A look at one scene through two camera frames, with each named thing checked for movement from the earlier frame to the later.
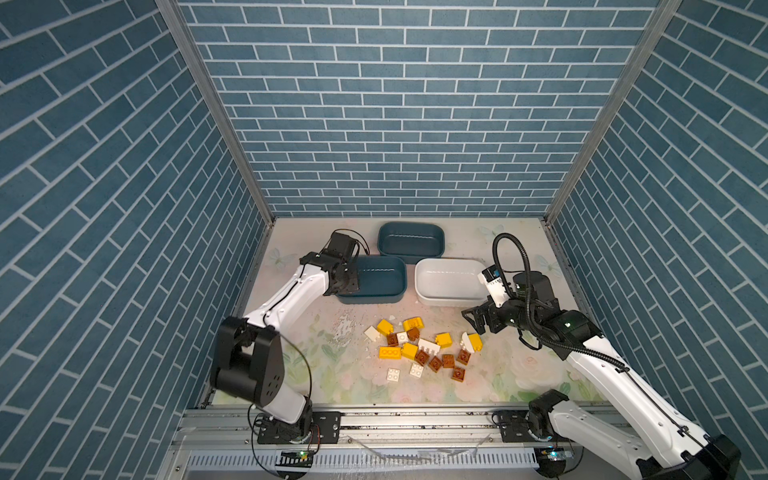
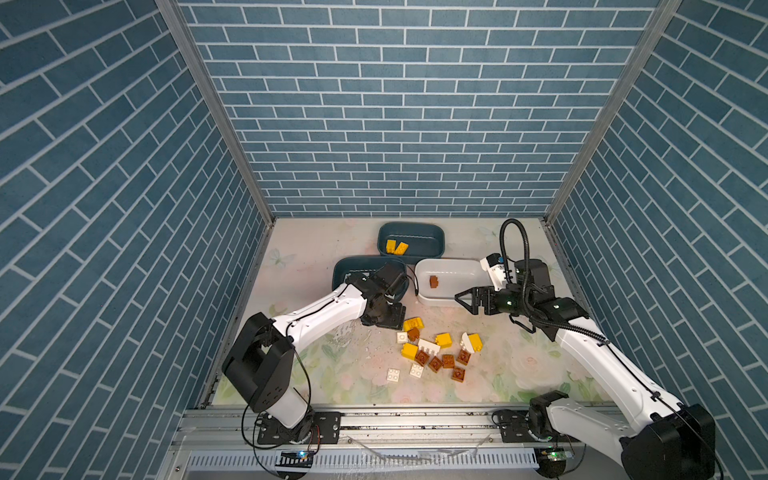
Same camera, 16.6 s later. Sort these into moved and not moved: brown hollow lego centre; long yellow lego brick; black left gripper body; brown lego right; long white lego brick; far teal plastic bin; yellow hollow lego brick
Moved: black left gripper body; long yellow lego brick
Not moved: brown hollow lego centre; long white lego brick; yellow hollow lego brick; brown lego right; far teal plastic bin
